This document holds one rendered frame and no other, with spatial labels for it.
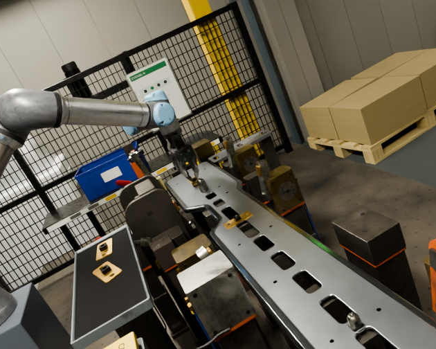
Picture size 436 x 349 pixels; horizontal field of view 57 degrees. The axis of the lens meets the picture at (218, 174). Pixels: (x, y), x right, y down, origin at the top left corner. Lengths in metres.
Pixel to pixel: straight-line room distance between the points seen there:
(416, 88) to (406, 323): 3.11
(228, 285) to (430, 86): 3.27
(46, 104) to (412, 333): 0.94
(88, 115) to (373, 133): 2.64
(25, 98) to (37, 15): 2.84
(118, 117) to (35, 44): 2.78
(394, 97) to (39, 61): 2.98
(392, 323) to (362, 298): 0.08
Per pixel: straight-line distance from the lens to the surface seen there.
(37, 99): 1.14
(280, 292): 0.84
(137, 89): 2.04
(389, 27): 5.07
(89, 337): 0.71
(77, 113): 1.17
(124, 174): 1.87
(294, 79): 4.16
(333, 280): 0.82
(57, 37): 3.93
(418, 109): 3.75
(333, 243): 1.45
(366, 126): 3.40
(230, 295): 0.78
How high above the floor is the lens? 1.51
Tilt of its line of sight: 19 degrees down
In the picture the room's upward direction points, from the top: 25 degrees counter-clockwise
